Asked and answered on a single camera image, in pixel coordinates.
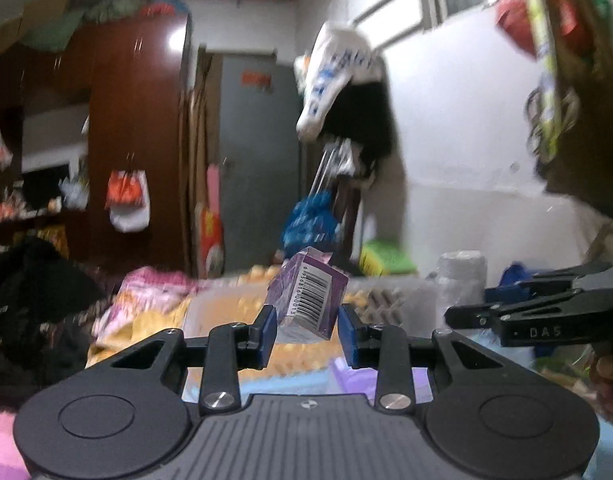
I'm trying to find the printed floral blanket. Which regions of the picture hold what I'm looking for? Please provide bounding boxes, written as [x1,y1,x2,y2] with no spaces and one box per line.
[85,264,287,376]

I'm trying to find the red plastic bag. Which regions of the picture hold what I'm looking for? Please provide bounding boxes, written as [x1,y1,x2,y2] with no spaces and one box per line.
[495,0,543,62]

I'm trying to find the yellow-green patterned bag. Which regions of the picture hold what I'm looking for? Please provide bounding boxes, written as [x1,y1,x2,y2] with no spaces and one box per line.
[513,0,561,157]

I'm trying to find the blue shopping bag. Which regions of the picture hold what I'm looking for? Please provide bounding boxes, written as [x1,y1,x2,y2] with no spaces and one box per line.
[497,261,538,292]

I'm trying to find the pink board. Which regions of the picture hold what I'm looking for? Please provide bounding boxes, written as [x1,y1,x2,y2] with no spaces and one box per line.
[205,164,223,211]

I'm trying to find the brown wooden wardrobe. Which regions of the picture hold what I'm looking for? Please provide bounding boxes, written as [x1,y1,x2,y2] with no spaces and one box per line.
[0,12,193,277]

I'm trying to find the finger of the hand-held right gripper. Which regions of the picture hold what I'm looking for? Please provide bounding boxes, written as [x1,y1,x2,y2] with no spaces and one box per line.
[485,261,613,302]
[443,287,613,330]

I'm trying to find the pile of black clothes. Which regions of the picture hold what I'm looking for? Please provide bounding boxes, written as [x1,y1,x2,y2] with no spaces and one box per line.
[0,236,108,398]

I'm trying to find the red and blue cloth bundle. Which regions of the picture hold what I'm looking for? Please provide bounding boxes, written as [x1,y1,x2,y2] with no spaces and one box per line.
[140,0,190,19]

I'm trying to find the white and black hoodie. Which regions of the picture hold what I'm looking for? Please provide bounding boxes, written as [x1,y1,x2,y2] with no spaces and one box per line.
[293,21,396,191]

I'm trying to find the pink bed sheet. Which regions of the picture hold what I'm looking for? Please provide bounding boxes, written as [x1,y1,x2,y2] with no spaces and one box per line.
[0,402,33,480]

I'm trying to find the orange and white plastic bag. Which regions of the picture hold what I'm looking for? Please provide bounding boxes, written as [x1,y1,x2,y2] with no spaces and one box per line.
[105,167,152,234]

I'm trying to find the green cloth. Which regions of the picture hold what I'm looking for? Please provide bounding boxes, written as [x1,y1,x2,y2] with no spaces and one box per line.
[20,0,148,54]

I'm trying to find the person's right hand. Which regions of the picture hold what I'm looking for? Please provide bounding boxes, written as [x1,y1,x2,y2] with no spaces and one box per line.
[589,347,613,433]

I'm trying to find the purple cardboard box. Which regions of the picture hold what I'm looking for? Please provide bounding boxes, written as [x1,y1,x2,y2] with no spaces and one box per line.
[265,246,349,343]

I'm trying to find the green packet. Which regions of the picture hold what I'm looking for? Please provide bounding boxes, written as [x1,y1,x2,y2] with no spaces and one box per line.
[360,239,418,277]

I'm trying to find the folded metal crutches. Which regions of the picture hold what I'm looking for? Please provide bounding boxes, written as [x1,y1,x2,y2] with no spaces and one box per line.
[310,141,356,197]

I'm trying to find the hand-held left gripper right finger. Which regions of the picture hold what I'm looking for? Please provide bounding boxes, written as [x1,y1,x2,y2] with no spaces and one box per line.
[337,304,527,415]

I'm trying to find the grey metal door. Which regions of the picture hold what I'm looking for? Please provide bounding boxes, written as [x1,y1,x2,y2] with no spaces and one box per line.
[217,52,306,275]

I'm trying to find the wrapped paper roll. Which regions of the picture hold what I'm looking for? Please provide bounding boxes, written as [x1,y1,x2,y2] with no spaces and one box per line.
[426,251,488,323]

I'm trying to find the wooden wall bracket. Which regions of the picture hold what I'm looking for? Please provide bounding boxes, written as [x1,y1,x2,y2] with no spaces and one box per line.
[585,219,613,267]

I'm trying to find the clear plastic basket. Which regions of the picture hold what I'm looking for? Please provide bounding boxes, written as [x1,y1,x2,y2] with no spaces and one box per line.
[183,277,439,393]

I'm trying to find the red printed package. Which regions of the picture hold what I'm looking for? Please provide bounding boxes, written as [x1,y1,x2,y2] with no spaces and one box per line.
[198,204,226,277]

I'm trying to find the olive cloth tote bag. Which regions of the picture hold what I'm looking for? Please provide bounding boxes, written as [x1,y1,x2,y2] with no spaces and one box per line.
[525,0,613,218]

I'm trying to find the black television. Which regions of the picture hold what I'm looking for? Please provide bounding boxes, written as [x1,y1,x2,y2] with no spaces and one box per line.
[20,161,71,207]

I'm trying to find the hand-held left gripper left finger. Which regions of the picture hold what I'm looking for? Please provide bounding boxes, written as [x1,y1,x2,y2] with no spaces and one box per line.
[89,305,278,417]

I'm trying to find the white crumpled plastic bag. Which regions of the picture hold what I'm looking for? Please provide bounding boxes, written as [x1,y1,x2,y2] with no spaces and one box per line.
[60,169,90,209]

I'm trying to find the wooden planks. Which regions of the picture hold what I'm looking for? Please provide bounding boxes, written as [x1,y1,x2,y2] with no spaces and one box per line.
[180,89,208,277]

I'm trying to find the blue plastic bag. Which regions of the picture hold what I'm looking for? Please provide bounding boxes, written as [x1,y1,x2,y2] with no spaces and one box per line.
[280,191,340,257]

